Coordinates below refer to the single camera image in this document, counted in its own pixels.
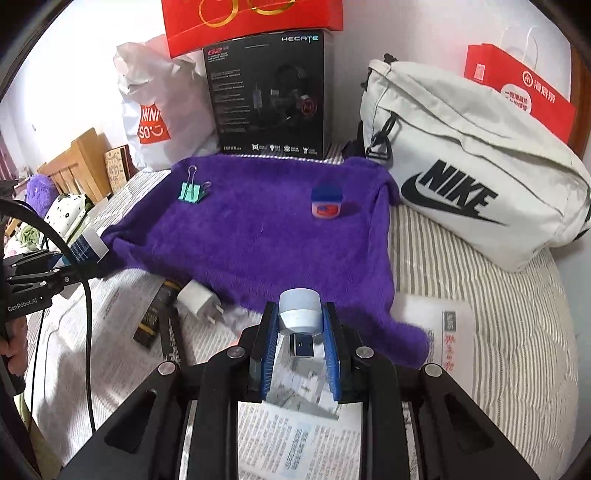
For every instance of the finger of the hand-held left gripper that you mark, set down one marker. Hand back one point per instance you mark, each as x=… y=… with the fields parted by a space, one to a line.
x=69 y=277
x=37 y=257

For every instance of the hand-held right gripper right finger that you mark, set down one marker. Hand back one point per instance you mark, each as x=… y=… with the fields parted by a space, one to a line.
x=333 y=360

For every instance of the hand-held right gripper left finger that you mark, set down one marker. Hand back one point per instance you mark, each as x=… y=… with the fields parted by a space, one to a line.
x=268 y=350

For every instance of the white and blue tube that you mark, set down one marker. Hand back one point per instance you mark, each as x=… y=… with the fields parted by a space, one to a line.
x=90 y=244

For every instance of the white plug-in night light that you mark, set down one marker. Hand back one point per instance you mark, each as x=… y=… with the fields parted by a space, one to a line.
x=300 y=314

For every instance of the white plug charger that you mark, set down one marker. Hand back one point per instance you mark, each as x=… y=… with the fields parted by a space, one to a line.
x=196 y=297

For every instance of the white shoulder bag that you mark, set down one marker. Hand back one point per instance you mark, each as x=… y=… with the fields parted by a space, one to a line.
x=461 y=138

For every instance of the person's left hand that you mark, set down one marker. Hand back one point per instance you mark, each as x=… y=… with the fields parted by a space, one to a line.
x=16 y=350

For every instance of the white spotted pillow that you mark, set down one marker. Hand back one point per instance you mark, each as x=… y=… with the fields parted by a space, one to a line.
x=69 y=210

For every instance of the purple plush pillow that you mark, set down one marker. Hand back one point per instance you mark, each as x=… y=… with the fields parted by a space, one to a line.
x=39 y=194

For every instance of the newspaper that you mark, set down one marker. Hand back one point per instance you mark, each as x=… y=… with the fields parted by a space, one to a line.
x=115 y=323

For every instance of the black and gold packet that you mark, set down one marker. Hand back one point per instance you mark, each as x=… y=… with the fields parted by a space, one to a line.
x=147 y=325

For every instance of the white printed leaflet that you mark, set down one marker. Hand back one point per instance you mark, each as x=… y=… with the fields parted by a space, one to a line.
x=429 y=318

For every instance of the purple fluffy towel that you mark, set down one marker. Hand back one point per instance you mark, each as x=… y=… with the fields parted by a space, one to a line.
x=277 y=240

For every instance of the wooden headboard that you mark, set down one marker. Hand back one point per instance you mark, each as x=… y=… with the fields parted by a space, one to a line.
x=87 y=157

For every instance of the brown patterned box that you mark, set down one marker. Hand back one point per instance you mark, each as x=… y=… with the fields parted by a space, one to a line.
x=117 y=166

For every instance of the green binder clip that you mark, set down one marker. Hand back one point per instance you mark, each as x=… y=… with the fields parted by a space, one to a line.
x=191 y=193

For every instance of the pink jar with blue lid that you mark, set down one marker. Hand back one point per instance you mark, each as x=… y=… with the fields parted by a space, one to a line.
x=328 y=205

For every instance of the white plastic shopping bag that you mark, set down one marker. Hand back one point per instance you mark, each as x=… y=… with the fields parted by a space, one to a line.
x=184 y=101

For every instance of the black headset box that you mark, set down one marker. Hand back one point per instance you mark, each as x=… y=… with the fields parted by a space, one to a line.
x=268 y=92

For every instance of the red gift box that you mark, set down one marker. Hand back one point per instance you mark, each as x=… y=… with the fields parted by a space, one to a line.
x=277 y=23

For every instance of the red paper bag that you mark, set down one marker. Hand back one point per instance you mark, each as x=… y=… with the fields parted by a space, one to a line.
x=508 y=74

